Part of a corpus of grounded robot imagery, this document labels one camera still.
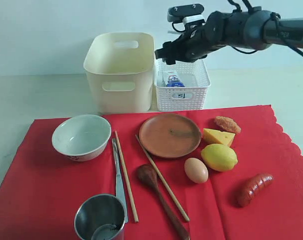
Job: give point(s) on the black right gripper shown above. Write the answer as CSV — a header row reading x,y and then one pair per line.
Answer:
x,y
192,45

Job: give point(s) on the blue white milk carton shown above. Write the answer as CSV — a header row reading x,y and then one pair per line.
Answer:
x,y
172,79

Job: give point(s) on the yellow lemon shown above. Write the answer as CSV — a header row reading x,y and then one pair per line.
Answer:
x,y
219,157

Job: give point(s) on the red sausage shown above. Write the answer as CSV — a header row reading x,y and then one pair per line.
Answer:
x,y
250,189

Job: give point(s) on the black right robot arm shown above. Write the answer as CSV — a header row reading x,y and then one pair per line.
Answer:
x,y
255,30

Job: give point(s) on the white perforated plastic basket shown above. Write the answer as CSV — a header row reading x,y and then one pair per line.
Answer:
x,y
195,78

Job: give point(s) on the cream plastic storage bin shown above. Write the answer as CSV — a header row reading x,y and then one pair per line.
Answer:
x,y
120,70

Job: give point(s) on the brown round plate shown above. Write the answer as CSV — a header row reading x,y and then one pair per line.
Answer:
x,y
169,135

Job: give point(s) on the fried breaded nugget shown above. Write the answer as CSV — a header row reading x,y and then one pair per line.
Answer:
x,y
227,124

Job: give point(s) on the yellow cheese wedge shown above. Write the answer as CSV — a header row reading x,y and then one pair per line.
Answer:
x,y
213,136

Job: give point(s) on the left wooden chopstick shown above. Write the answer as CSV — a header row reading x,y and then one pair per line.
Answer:
x,y
127,181

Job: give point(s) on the wooden chopstick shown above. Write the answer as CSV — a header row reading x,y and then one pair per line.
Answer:
x,y
127,181
164,182

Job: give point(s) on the white ceramic bowl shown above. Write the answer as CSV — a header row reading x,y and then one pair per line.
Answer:
x,y
82,138

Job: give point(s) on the brown egg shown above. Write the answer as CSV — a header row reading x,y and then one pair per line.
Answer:
x,y
196,170

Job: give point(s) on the dark wooden spoon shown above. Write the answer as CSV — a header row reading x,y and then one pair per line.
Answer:
x,y
148,176

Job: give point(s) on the red table cloth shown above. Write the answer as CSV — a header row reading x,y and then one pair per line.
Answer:
x,y
42,189

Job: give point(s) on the metal table knife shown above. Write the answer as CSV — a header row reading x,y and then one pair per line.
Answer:
x,y
119,186

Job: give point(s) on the right wooden chopstick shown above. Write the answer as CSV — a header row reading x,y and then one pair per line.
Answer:
x,y
164,182

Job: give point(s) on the stainless steel cup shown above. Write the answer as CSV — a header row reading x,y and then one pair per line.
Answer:
x,y
100,217

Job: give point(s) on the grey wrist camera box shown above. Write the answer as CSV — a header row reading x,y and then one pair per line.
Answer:
x,y
190,16

